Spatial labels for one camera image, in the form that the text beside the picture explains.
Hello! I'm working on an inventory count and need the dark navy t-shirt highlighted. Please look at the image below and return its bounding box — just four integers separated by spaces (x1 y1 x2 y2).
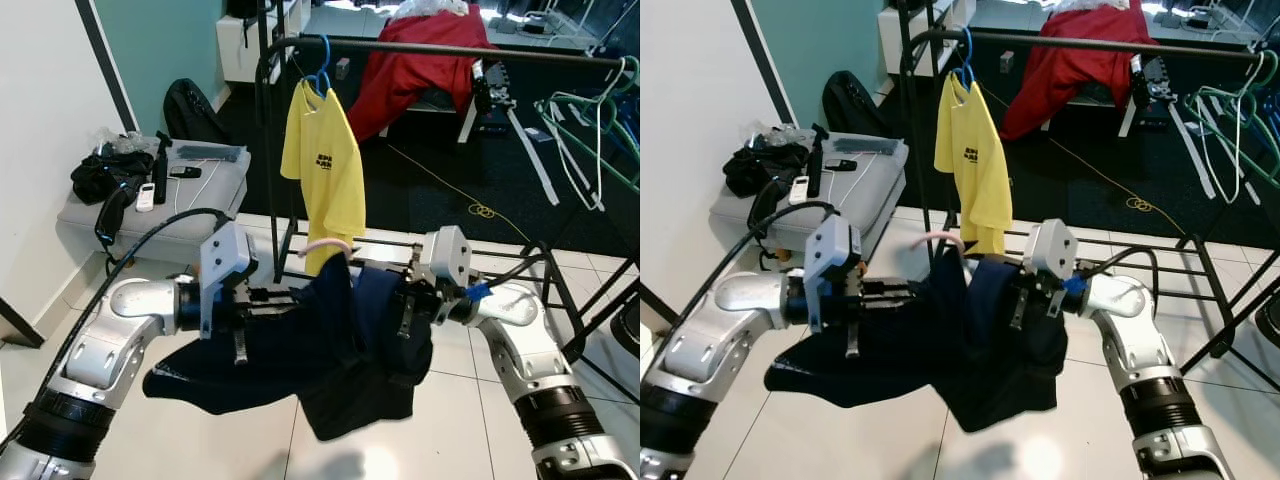
143 255 436 443
765 248 1069 433

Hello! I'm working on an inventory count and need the salmon pink hanger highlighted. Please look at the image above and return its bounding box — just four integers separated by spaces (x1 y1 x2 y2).
915 228 966 256
303 237 356 261

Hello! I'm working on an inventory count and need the blue plastic hanger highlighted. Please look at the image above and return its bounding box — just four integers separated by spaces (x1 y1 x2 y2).
950 28 976 91
300 35 333 101

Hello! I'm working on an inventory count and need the yellow t-shirt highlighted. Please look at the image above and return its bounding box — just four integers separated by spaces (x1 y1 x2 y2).
935 72 1013 256
280 80 367 276

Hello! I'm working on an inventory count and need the black spray bottle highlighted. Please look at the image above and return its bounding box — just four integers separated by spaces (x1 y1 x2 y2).
150 130 173 206
808 122 831 198

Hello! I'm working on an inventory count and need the grey flat pack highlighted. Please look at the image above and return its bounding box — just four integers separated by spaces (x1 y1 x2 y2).
835 137 906 156
178 143 246 163

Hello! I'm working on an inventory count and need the black backpack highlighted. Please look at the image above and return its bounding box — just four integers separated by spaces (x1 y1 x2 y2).
822 70 886 136
163 78 226 144

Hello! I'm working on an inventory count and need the red cloth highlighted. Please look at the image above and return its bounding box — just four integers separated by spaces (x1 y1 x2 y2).
1000 0 1151 141
348 5 493 141

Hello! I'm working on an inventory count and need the black metal clothes rack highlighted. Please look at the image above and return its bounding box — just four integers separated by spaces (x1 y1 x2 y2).
900 28 1280 361
255 35 641 366

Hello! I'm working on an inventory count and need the white shelf unit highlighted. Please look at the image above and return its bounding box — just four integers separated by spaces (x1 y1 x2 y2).
878 0 961 76
215 0 301 83

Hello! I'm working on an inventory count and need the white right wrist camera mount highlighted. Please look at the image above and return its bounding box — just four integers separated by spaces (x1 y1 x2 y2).
1025 218 1086 296
420 225 476 301

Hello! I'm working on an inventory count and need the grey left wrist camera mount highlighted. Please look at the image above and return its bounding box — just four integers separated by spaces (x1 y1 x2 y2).
805 215 863 331
198 222 256 336

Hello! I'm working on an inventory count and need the thin yellow cord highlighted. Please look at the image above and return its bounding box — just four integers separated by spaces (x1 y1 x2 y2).
390 145 498 219
1060 140 1156 213

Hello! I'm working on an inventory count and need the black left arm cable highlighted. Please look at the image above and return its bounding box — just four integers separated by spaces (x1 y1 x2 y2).
0 207 236 451
700 200 841 301

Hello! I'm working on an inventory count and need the thin white cable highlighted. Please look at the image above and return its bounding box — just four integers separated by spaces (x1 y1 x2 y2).
172 170 221 219

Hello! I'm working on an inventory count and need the black strap bag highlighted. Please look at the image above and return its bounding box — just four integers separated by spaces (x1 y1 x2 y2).
725 143 811 256
70 150 156 271

